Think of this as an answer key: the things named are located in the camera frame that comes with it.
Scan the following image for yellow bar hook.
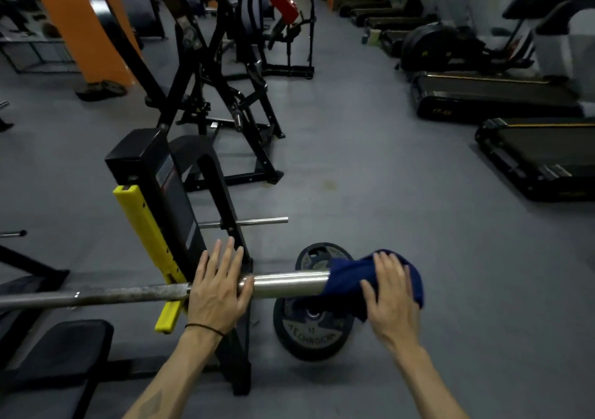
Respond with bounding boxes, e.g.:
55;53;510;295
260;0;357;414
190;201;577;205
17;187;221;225
113;185;189;335

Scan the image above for grey panel weight machine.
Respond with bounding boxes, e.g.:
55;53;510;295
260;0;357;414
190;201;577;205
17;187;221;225
109;0;167;39

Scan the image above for black weight plate white lettering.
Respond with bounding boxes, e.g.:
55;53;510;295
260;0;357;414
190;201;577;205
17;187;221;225
273;295;356;363

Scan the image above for steel barbell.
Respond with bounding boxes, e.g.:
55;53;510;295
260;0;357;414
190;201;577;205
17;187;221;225
0;270;332;312

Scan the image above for black bench press rack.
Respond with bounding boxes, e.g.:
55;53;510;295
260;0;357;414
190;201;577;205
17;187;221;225
0;128;290;396

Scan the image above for black padded bench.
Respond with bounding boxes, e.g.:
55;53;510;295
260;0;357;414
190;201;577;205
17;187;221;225
0;319;115;419

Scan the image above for person's left hand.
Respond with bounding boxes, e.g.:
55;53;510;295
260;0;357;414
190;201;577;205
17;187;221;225
185;236;255;337

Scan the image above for person's right hand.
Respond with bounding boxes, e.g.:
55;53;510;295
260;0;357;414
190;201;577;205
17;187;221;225
360;251;421;357

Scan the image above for black and red lever machine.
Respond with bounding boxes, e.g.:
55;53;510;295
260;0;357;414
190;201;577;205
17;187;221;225
74;0;301;193

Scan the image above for blue cleaning cloth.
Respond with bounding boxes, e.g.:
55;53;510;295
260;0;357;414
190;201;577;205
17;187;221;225
323;249;425;322

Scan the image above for wide orange pillar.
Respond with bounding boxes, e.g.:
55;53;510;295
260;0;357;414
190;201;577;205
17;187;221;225
23;0;143;87

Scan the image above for large black weight plate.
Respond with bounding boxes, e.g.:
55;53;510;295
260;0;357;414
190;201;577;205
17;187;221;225
295;242;355;271

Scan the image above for black elliptical trainer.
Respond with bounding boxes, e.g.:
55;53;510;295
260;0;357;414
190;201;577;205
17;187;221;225
397;22;536;73

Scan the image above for person's left forearm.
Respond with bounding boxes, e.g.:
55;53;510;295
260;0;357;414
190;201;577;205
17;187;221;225
121;328;225;419

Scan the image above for black plate-loaded machine frame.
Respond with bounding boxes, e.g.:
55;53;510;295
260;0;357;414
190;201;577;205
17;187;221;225
227;0;317;80

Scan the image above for black wire frame table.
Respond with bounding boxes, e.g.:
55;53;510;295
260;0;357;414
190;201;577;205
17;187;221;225
0;37;81;74

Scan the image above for black hair tie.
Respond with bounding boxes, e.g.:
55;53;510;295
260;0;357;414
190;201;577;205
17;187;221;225
184;323;226;339

